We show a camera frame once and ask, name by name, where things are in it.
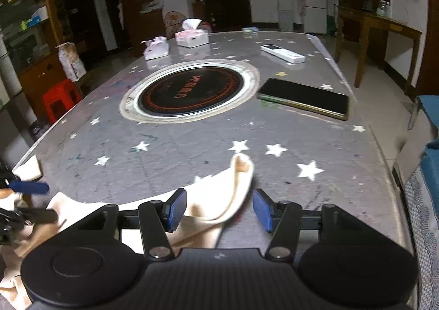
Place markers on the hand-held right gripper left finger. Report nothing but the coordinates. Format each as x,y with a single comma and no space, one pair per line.
176,210

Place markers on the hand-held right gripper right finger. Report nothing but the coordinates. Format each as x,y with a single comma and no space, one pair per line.
262,210

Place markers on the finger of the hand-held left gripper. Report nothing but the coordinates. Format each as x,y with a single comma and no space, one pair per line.
36,215
30,187

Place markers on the cream cloth garment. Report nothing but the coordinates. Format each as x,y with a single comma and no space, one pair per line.
214,198

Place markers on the grey star-print tablecloth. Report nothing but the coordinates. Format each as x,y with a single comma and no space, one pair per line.
308,145

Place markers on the red plastic stool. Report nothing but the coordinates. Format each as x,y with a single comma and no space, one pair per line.
60,95

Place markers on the black smartphone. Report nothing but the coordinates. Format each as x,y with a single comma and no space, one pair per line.
305,97

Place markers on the round built-in induction hotplate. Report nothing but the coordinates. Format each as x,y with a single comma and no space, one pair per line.
190,88

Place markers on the white printed sack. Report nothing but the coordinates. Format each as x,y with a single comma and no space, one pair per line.
71,61

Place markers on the wooden glass-front cabinet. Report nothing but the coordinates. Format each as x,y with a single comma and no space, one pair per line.
27,39

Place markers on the white remote control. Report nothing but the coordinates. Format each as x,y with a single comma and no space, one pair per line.
283,53

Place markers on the white tissue pack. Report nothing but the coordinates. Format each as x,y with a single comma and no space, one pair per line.
156,49

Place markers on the grey patterned cloth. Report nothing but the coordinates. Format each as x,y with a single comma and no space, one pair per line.
427,227

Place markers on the white tissue box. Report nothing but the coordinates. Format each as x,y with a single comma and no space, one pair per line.
192,38

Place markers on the small blue packet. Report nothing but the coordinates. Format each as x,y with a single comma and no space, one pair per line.
249,30

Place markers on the electric floor fan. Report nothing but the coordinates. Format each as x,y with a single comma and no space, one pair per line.
174,23

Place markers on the blue chair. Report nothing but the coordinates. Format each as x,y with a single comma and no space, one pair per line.
430,114

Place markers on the white water dispenser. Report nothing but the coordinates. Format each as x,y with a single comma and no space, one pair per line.
285,11

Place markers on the white refrigerator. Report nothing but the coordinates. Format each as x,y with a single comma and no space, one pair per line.
313,1

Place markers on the wooden side table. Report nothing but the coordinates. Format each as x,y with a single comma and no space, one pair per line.
384,23

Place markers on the glass jar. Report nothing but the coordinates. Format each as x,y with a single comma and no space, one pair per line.
382,8

